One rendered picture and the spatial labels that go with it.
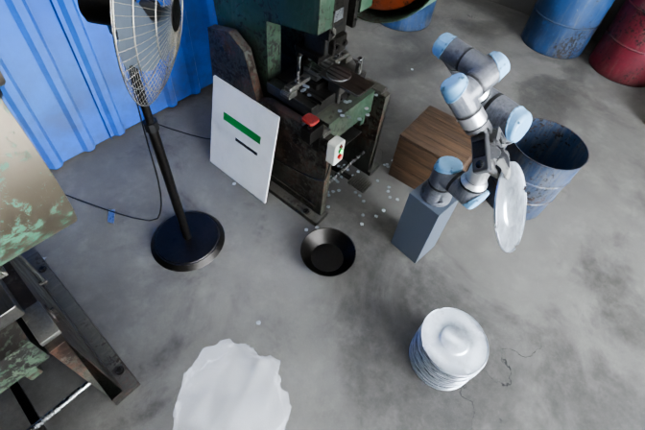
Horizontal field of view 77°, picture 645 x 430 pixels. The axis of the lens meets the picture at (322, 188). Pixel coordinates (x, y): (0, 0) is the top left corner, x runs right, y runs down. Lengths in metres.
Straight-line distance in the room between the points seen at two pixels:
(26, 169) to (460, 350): 1.65
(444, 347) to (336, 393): 0.51
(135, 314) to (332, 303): 0.95
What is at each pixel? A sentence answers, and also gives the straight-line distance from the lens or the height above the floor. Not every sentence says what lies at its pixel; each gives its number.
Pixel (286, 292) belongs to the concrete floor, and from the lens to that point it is 2.14.
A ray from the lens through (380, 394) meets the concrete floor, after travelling 2.02.
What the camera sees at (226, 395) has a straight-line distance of 1.80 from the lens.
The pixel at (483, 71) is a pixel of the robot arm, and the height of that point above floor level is 1.34.
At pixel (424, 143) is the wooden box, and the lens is 2.44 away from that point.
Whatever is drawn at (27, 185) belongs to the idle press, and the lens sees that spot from 0.93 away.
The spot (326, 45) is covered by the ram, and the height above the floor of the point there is 0.94.
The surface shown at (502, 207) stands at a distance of 1.35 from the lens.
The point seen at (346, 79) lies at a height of 0.79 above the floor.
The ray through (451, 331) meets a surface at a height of 0.23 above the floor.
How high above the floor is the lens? 1.93
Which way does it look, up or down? 50 degrees down
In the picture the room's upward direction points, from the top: 7 degrees clockwise
